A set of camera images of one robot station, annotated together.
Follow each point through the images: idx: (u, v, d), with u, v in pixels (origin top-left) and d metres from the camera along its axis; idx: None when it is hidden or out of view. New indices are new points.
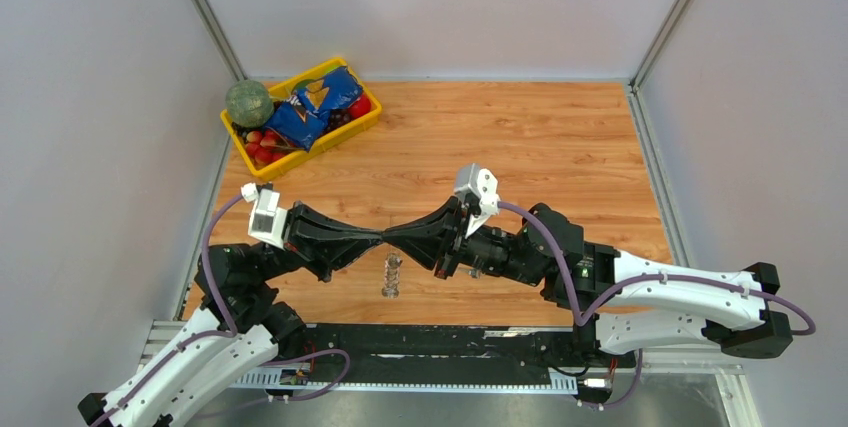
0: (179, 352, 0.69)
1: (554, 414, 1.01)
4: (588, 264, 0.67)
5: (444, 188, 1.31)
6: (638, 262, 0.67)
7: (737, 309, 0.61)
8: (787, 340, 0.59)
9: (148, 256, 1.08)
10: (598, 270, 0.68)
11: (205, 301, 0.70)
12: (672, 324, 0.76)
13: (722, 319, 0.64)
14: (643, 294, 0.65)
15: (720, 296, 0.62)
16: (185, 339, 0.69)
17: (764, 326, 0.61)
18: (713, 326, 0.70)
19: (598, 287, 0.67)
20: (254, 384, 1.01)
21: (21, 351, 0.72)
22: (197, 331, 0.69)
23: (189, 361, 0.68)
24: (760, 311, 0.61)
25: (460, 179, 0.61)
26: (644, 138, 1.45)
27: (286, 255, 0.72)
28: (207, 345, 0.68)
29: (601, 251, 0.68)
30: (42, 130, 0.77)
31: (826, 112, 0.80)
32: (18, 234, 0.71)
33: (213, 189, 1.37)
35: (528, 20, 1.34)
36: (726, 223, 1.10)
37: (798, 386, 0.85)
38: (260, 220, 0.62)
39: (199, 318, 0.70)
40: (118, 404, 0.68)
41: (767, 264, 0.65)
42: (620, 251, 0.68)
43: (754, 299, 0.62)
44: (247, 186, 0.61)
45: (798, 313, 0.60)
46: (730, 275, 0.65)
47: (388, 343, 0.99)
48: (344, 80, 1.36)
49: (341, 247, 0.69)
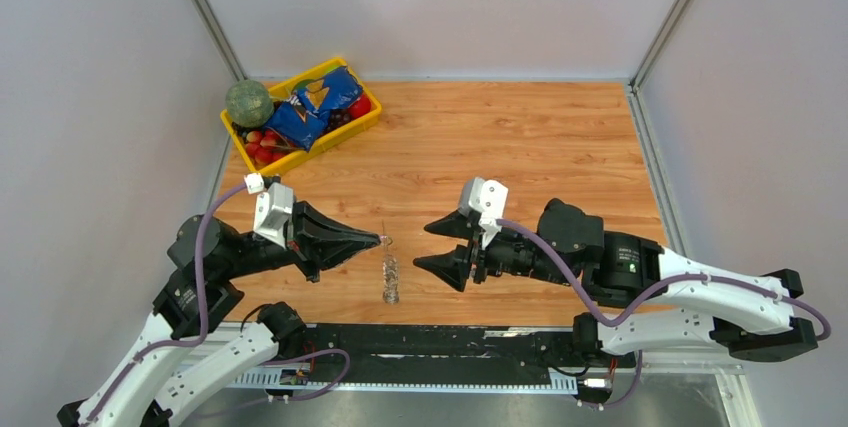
0: (138, 363, 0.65)
1: (554, 415, 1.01)
4: (633, 257, 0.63)
5: (444, 189, 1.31)
6: (680, 259, 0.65)
7: (770, 314, 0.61)
8: (810, 346, 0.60)
9: (148, 256, 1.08)
10: (643, 265, 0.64)
11: (157, 306, 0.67)
12: (679, 326, 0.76)
13: (750, 323, 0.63)
14: (687, 293, 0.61)
15: (754, 300, 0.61)
16: (141, 349, 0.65)
17: (790, 332, 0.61)
18: (721, 329, 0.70)
19: (644, 283, 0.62)
20: (254, 384, 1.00)
21: (21, 352, 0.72)
22: (153, 341, 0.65)
23: (149, 372, 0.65)
24: (789, 317, 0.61)
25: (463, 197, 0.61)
26: (644, 138, 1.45)
27: (274, 254, 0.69)
28: (164, 355, 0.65)
29: (646, 246, 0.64)
30: (43, 130, 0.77)
31: (826, 112, 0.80)
32: (18, 234, 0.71)
33: (213, 189, 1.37)
35: (529, 19, 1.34)
36: (726, 223, 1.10)
37: (797, 386, 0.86)
38: (265, 215, 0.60)
39: (151, 325, 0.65)
40: (89, 417, 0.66)
41: (790, 271, 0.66)
42: (665, 248, 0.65)
43: (784, 306, 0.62)
44: (253, 178, 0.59)
45: (821, 320, 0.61)
46: (761, 279, 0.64)
47: (387, 343, 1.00)
48: (344, 80, 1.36)
49: (335, 248, 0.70)
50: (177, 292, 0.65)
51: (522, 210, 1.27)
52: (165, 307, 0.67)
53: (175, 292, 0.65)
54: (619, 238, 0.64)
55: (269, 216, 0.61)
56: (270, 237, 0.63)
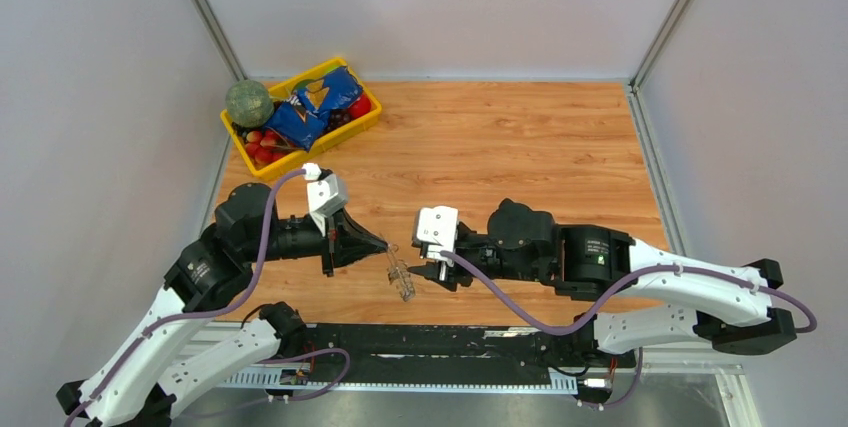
0: (146, 339, 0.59)
1: (554, 415, 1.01)
4: (603, 249, 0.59)
5: (444, 189, 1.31)
6: (651, 251, 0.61)
7: (747, 305, 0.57)
8: (790, 337, 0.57)
9: (147, 255, 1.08)
10: (613, 257, 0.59)
11: (168, 280, 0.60)
12: (666, 322, 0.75)
13: (726, 314, 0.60)
14: (658, 285, 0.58)
15: (729, 291, 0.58)
16: (150, 324, 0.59)
17: (769, 323, 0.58)
18: (703, 324, 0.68)
19: (613, 275, 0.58)
20: (253, 384, 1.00)
21: (20, 351, 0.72)
22: (163, 316, 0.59)
23: (158, 348, 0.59)
24: (767, 308, 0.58)
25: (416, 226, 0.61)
26: (644, 138, 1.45)
27: (306, 243, 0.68)
28: (174, 330, 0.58)
29: (616, 238, 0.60)
30: (43, 129, 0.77)
31: (826, 111, 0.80)
32: (19, 234, 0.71)
33: (213, 189, 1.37)
35: (529, 19, 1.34)
36: (726, 223, 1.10)
37: (797, 386, 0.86)
38: (325, 201, 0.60)
39: (163, 299, 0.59)
40: (93, 395, 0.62)
41: (771, 261, 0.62)
42: (636, 239, 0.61)
43: (762, 296, 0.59)
44: (315, 166, 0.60)
45: (803, 310, 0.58)
46: (739, 268, 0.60)
47: (387, 343, 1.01)
48: (344, 80, 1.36)
49: (354, 248, 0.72)
50: (190, 265, 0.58)
51: None
52: (176, 282, 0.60)
53: (188, 264, 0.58)
54: (589, 229, 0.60)
55: (328, 204, 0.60)
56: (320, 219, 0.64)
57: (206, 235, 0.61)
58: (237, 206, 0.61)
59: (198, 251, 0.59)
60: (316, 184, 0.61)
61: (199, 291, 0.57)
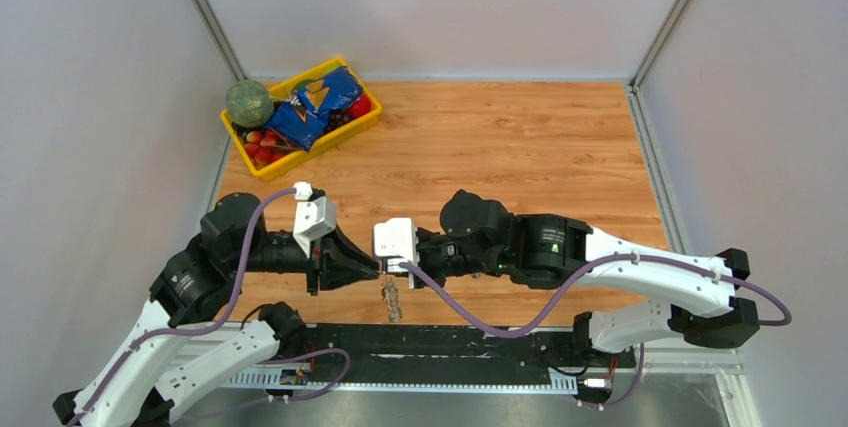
0: (134, 352, 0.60)
1: (554, 415, 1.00)
4: (558, 237, 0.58)
5: (444, 189, 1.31)
6: (610, 240, 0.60)
7: (707, 295, 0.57)
8: (752, 327, 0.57)
9: (145, 256, 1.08)
10: (569, 246, 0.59)
11: (154, 293, 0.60)
12: (646, 317, 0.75)
13: (691, 304, 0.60)
14: (614, 273, 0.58)
15: (690, 280, 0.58)
16: (137, 337, 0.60)
17: (731, 313, 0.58)
18: (675, 317, 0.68)
19: (568, 263, 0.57)
20: (254, 384, 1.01)
21: (19, 351, 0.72)
22: (150, 328, 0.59)
23: (146, 361, 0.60)
24: (729, 298, 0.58)
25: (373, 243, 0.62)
26: (644, 139, 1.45)
27: (290, 259, 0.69)
28: (162, 343, 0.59)
29: (572, 226, 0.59)
30: (42, 129, 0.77)
31: (827, 110, 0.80)
32: (18, 233, 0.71)
33: (213, 189, 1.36)
35: (528, 20, 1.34)
36: (726, 223, 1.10)
37: (799, 387, 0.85)
38: (310, 224, 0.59)
39: (149, 312, 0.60)
40: (85, 408, 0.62)
41: (738, 250, 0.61)
42: (595, 228, 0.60)
43: (725, 285, 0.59)
44: (303, 186, 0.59)
45: (771, 301, 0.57)
46: (703, 257, 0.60)
47: (387, 343, 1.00)
48: (344, 80, 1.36)
49: (341, 274, 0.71)
50: (174, 278, 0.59)
51: (523, 210, 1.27)
52: (162, 294, 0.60)
53: (172, 277, 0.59)
54: (547, 218, 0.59)
55: (313, 226, 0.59)
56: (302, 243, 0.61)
57: (190, 246, 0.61)
58: (223, 215, 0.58)
59: (182, 263, 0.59)
60: (304, 205, 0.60)
61: (183, 304, 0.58)
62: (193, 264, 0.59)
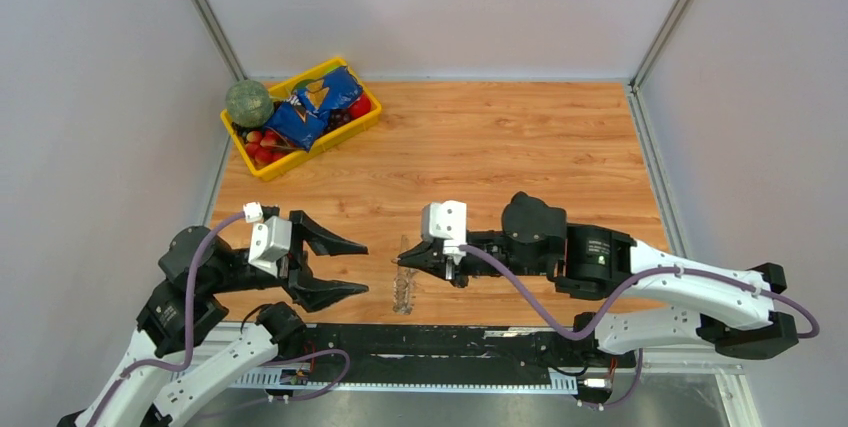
0: (125, 380, 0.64)
1: (553, 415, 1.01)
4: (603, 249, 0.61)
5: (444, 189, 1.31)
6: (653, 254, 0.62)
7: (747, 308, 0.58)
8: (791, 342, 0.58)
9: (146, 257, 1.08)
10: (614, 257, 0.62)
11: (142, 323, 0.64)
12: (668, 324, 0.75)
13: (730, 318, 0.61)
14: (658, 286, 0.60)
15: (731, 293, 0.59)
16: (128, 365, 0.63)
17: (770, 326, 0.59)
18: (706, 325, 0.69)
19: (614, 276, 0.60)
20: (253, 384, 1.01)
21: (21, 353, 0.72)
22: (139, 357, 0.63)
23: (137, 388, 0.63)
24: (769, 311, 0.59)
25: (424, 224, 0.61)
26: (644, 139, 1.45)
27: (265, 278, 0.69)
28: (150, 371, 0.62)
29: (617, 238, 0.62)
30: (42, 130, 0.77)
31: (826, 111, 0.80)
32: (18, 234, 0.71)
33: (213, 189, 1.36)
35: (528, 20, 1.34)
36: (725, 224, 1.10)
37: (798, 387, 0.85)
38: (262, 250, 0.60)
39: (138, 341, 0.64)
40: None
41: (774, 265, 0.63)
42: (637, 241, 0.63)
43: (763, 299, 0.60)
44: (252, 208, 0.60)
45: (806, 314, 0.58)
46: (741, 272, 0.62)
47: (387, 343, 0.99)
48: (344, 80, 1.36)
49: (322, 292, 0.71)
50: (158, 309, 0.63)
51: None
52: (149, 324, 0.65)
53: (157, 308, 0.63)
54: (592, 230, 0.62)
55: (267, 250, 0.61)
56: (263, 268, 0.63)
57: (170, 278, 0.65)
58: (183, 250, 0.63)
59: (163, 295, 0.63)
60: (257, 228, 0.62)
61: (167, 333, 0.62)
62: (172, 295, 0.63)
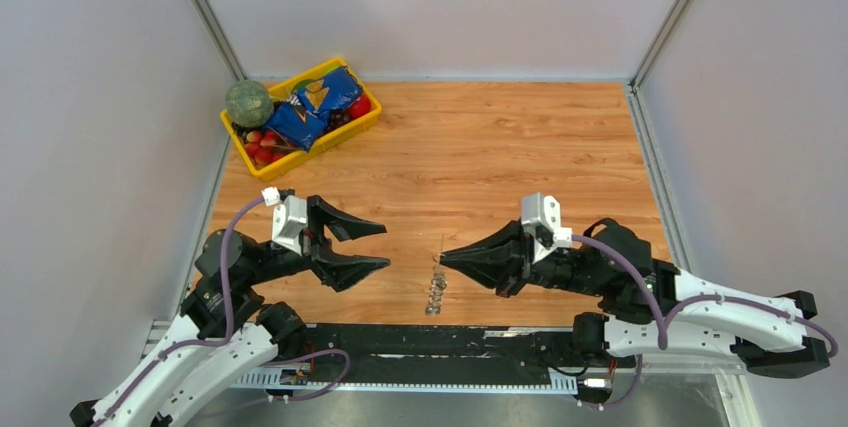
0: (162, 361, 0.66)
1: (553, 414, 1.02)
4: (651, 279, 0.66)
5: (445, 189, 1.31)
6: (695, 281, 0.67)
7: (783, 334, 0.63)
8: (823, 364, 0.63)
9: (148, 257, 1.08)
10: (659, 285, 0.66)
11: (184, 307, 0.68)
12: (698, 336, 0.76)
13: (763, 341, 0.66)
14: (701, 312, 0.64)
15: (767, 320, 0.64)
16: (166, 348, 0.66)
17: (803, 351, 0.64)
18: (742, 344, 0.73)
19: (662, 303, 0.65)
20: (254, 384, 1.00)
21: (21, 353, 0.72)
22: (179, 339, 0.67)
23: (171, 371, 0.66)
24: (802, 337, 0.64)
25: (528, 211, 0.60)
26: (644, 139, 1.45)
27: (291, 261, 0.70)
28: (188, 353, 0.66)
29: (663, 268, 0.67)
30: (41, 129, 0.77)
31: (827, 111, 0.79)
32: (17, 233, 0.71)
33: (213, 189, 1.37)
35: (528, 19, 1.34)
36: (725, 224, 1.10)
37: (797, 388, 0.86)
38: (282, 226, 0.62)
39: (178, 325, 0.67)
40: (106, 414, 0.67)
41: (805, 292, 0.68)
42: (681, 270, 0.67)
43: (797, 325, 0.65)
44: (269, 191, 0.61)
45: (833, 339, 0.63)
46: (776, 299, 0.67)
47: (387, 343, 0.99)
48: (344, 80, 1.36)
49: (347, 270, 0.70)
50: (205, 295, 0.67)
51: None
52: (192, 309, 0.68)
53: (204, 295, 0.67)
54: None
55: (287, 226, 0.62)
56: (286, 246, 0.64)
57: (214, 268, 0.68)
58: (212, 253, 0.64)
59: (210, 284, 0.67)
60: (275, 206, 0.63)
61: (213, 318, 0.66)
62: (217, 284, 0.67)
